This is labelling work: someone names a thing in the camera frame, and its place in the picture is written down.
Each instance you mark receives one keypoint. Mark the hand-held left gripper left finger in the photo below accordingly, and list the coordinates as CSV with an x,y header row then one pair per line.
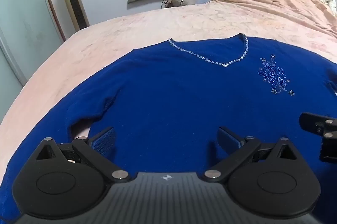
x,y
104,138

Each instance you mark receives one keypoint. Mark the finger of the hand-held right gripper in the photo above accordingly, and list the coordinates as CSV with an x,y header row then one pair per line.
x,y
314,122

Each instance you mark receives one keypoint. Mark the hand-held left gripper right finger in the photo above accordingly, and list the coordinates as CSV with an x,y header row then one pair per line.
x,y
226,137

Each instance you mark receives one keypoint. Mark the blue beaded v-neck sweater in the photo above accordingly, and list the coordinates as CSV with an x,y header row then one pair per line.
x,y
168,97

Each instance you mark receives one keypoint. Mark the pink floral blanket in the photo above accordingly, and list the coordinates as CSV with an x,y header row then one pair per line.
x,y
184,21

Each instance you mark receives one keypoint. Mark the glass wardrobe door flower stickers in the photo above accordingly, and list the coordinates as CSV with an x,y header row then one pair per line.
x,y
21,29

